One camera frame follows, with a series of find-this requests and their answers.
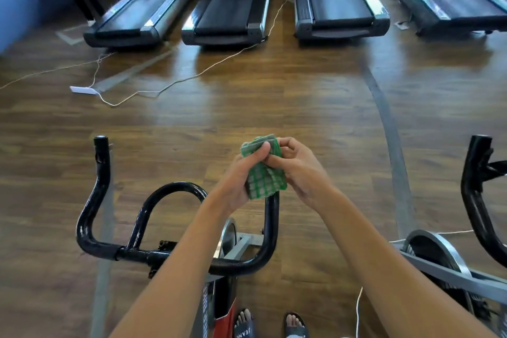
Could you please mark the person's left hand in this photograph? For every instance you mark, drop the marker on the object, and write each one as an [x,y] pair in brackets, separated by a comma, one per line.
[234,183]

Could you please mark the person's right hand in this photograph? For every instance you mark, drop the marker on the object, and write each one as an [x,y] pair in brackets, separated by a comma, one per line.
[309,177]

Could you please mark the green checkered cleaning cloth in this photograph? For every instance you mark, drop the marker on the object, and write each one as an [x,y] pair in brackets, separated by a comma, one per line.
[263,179]

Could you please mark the red and grey spin bike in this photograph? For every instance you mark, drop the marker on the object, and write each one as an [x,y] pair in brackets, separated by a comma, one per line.
[475,191]
[99,191]

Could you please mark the person's left forearm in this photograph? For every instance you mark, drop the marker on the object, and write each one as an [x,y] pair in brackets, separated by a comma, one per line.
[174,278]

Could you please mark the person's right forearm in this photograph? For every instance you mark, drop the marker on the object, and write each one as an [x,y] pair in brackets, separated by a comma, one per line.
[396,278]

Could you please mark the black sandal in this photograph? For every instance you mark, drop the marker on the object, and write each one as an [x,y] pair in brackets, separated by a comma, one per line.
[244,324]
[295,326]

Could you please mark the white power strip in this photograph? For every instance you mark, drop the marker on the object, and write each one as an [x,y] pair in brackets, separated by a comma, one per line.
[83,90]

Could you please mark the small grey floor plug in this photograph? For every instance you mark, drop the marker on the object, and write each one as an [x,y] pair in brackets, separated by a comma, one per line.
[402,25]

